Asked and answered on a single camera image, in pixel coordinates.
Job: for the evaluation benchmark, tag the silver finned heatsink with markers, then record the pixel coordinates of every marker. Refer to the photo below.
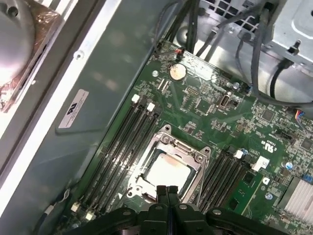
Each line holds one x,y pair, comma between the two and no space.
298,198

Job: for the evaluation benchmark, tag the white case sticker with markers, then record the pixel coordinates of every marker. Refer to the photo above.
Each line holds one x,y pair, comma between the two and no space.
73,109

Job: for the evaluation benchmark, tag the metal socket cover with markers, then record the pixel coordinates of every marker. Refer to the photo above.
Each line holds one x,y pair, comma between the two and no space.
181,145

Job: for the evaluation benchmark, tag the thin metal locking lever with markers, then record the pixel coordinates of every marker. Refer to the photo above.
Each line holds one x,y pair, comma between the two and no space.
202,180

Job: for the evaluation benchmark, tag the round coin battery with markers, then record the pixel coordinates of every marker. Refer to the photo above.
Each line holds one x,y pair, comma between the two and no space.
177,71

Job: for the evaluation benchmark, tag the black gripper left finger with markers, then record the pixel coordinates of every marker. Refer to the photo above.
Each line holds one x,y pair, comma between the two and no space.
151,220

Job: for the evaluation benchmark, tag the silver drive cage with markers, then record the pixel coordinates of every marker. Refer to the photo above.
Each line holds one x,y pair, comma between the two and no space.
288,31

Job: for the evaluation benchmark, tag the silver internal USB port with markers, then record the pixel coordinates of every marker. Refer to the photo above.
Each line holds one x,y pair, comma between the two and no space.
225,101

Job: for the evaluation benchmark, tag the green RAM stick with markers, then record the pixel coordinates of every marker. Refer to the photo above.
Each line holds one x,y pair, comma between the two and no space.
247,187

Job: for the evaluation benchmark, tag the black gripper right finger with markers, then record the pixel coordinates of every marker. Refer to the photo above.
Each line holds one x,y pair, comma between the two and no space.
188,220

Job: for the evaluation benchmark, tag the silver CPU chip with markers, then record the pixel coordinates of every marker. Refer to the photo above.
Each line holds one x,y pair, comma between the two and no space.
168,171

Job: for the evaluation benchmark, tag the metal CPU socket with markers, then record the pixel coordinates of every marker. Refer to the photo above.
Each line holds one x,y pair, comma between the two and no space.
135,189

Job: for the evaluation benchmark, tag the green motherboard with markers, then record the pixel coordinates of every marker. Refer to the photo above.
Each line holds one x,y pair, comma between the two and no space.
220,117

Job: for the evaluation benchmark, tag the RAM slot with white latches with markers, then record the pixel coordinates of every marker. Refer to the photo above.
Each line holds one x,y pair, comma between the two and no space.
108,149
225,178
125,154

